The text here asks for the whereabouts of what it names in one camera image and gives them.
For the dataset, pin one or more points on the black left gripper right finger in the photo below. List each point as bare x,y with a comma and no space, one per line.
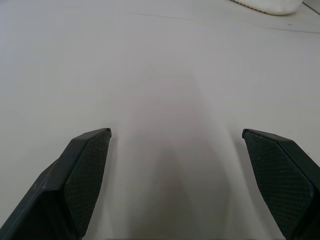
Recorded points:
282,185

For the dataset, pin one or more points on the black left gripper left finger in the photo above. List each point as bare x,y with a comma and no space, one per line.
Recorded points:
62,190

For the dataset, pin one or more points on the white ribbed object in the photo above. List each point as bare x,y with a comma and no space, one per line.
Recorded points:
268,5

